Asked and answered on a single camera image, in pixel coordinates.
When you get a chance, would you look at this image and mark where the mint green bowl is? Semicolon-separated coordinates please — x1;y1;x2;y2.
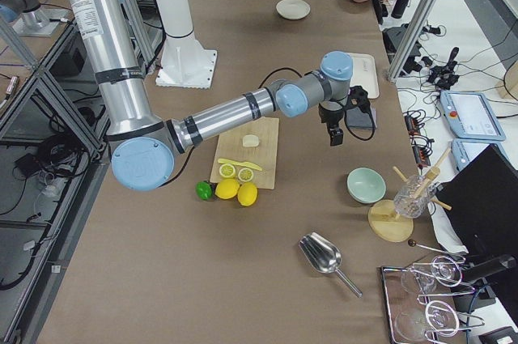
346;168;386;204

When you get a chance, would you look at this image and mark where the metal scoop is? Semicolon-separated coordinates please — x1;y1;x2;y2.
298;231;363;298

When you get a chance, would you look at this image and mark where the cream rabbit tray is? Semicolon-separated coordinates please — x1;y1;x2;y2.
349;53;380;100

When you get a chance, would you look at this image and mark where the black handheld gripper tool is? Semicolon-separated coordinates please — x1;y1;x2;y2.
427;47;459;91

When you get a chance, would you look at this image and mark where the whole lemon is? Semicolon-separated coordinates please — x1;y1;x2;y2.
237;182;258;207
214;178;240;200

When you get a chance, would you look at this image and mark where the upper lemon half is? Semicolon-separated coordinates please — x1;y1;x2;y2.
219;163;237;179

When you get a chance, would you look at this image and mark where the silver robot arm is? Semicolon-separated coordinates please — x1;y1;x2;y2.
69;0;353;191

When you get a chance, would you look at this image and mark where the upper whole lemon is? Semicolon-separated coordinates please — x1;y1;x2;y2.
214;178;240;200

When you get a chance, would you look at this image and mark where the metal glass rack tray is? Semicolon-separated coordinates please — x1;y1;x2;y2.
380;255;485;343

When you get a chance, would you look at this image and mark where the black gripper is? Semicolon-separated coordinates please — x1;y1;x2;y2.
318;101;345;147

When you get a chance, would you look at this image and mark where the green lime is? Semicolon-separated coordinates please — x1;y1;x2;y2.
195;180;215;201

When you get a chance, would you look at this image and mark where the clear textured glass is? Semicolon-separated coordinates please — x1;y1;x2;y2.
393;175;435;219

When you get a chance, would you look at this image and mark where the upper blue teach pendant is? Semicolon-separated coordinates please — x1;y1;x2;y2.
439;91;507;142

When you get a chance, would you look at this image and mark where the lower whole lemon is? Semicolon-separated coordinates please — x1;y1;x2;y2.
237;182;258;207

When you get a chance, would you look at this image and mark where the lemon half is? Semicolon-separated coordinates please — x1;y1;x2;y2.
219;163;237;179
236;167;255;183

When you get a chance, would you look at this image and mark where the lower blue teach pendant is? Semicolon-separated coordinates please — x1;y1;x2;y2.
451;138;507;172

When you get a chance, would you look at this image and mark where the blue teach pendant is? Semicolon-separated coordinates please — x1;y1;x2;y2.
439;91;507;142
451;138;507;172

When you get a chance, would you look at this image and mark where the cream round plate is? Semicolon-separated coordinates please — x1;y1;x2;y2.
276;0;311;20

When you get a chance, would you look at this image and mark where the grey folded cloth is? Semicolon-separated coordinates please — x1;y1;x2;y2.
345;99;376;133

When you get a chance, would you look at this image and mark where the black monitor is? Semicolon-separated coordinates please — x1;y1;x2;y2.
437;144;517;257

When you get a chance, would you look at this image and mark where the wooden cutting board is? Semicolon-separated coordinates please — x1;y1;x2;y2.
210;117;279;189

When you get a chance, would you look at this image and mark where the wooden cup stand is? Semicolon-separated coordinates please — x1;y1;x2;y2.
368;147;452;242

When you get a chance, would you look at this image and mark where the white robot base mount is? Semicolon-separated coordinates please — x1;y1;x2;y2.
156;0;217;89

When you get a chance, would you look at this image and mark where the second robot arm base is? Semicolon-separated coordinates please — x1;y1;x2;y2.
1;0;57;37

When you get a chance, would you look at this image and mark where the lower lemon half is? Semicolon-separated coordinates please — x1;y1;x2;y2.
236;167;255;183

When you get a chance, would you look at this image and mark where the yellow plastic knife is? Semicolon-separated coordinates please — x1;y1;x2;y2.
217;158;263;171

